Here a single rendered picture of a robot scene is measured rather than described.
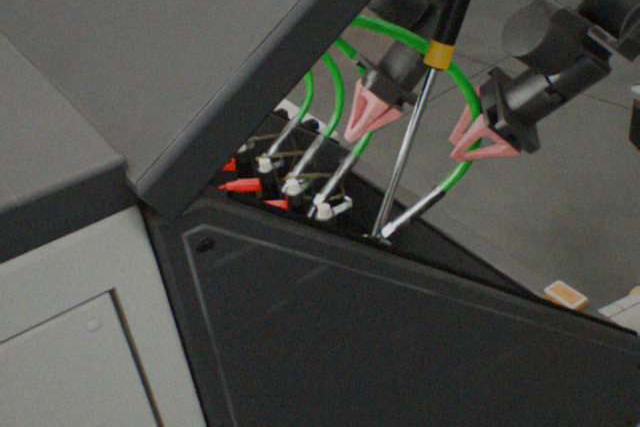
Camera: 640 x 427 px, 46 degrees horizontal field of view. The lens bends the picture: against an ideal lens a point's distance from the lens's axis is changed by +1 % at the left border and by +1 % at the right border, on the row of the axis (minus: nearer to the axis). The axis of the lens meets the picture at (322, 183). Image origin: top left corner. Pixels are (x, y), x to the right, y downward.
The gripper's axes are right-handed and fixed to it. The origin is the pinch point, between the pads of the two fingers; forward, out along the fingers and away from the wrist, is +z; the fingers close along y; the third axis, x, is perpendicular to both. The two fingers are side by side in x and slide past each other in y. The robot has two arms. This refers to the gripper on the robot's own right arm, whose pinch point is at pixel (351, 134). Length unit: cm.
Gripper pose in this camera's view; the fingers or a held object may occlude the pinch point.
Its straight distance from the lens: 99.0
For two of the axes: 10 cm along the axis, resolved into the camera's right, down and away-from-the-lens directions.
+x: 3.2, 5.0, -8.0
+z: -5.9, 7.7, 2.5
